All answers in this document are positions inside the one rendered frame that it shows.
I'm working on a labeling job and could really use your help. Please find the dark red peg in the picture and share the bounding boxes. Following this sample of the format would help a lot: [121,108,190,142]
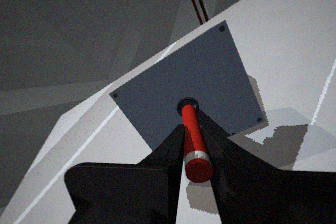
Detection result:
[182,105,213,183]

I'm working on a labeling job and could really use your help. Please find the dark blue sloped panel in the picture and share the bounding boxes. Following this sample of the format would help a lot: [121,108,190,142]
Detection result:
[109,20,265,151]

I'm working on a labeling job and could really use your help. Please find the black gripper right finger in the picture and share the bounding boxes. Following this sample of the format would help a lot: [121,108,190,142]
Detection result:
[201,125,336,224]

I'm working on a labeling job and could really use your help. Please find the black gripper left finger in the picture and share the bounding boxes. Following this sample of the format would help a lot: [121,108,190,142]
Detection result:
[64,124,185,224]

